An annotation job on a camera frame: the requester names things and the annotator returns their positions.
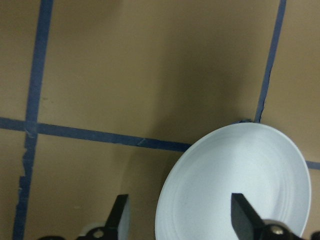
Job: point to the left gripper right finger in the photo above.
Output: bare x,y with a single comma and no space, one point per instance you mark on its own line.
248,225

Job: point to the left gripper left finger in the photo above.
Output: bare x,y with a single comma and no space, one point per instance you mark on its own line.
116,226

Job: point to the blue plate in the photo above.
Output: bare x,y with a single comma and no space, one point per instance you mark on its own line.
253,159

